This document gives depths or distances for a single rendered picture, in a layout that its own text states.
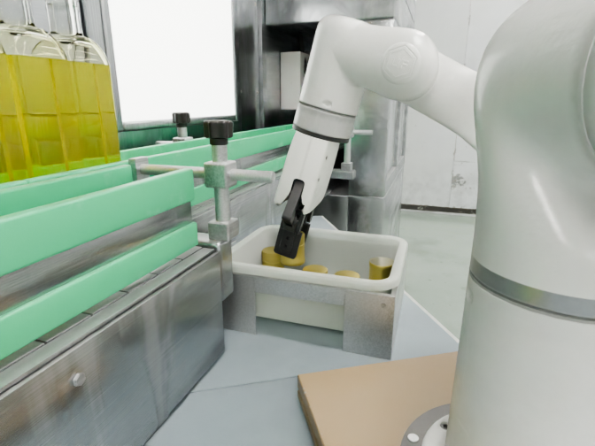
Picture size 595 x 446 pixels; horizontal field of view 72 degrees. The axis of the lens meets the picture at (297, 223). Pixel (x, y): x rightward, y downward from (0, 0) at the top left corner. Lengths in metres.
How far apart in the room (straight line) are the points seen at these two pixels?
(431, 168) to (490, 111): 3.78
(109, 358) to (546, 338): 0.28
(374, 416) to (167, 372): 0.18
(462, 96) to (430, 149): 3.42
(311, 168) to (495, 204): 0.30
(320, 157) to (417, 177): 3.55
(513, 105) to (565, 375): 0.14
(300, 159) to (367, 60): 0.13
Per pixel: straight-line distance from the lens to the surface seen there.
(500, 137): 0.24
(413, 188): 4.05
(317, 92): 0.50
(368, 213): 1.28
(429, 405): 0.41
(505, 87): 0.24
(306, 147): 0.50
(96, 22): 0.72
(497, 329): 0.26
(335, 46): 0.50
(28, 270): 0.30
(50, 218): 0.30
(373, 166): 1.25
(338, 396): 0.40
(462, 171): 4.02
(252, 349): 0.50
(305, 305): 0.49
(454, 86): 0.58
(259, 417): 0.42
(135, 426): 0.39
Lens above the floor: 1.03
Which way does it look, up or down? 17 degrees down
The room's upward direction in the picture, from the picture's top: straight up
